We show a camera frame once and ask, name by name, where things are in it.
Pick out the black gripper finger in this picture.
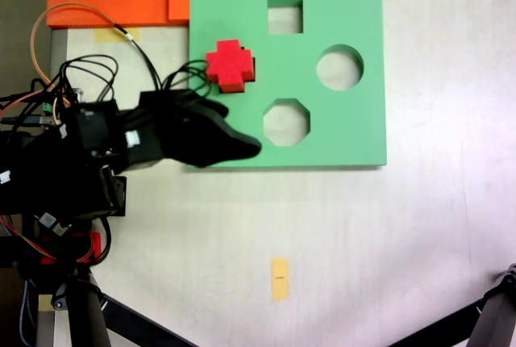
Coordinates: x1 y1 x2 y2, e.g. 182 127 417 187
189 94 231 123
186 119 263 169

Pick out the red cross columnar block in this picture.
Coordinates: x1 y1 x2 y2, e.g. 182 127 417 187
205 39 258 95

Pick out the green shape hole board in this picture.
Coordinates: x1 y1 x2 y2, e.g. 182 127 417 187
186 0 389 170

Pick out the yellow tape piece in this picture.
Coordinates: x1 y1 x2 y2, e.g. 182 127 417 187
94 27 143 44

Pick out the green circuit board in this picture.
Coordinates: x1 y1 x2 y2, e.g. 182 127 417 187
40 86 85 127

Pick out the black usb plug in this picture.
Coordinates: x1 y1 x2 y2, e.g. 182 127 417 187
0 115 56 127

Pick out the yellow paper label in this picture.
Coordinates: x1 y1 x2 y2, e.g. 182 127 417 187
270 257 291 303

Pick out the black power circuit board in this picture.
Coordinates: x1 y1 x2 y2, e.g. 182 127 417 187
33 211 73 240

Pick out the red black table clamp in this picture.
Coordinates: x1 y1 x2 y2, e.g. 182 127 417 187
0 231 102 270

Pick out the black notched tripod leg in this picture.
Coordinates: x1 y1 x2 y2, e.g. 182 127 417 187
466 261 516 347

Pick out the black gripper cable bundle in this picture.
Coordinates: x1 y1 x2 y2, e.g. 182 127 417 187
162 59 215 98

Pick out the thin black cable pair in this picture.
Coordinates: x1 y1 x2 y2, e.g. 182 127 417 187
113 23 164 92

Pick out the long black arm cable bundle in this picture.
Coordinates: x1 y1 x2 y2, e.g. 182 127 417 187
59 54 121 102

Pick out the orange wire loop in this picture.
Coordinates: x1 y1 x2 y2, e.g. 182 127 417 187
30 1 121 102

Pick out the blue white braided cable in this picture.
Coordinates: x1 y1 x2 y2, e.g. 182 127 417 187
17 278 32 347

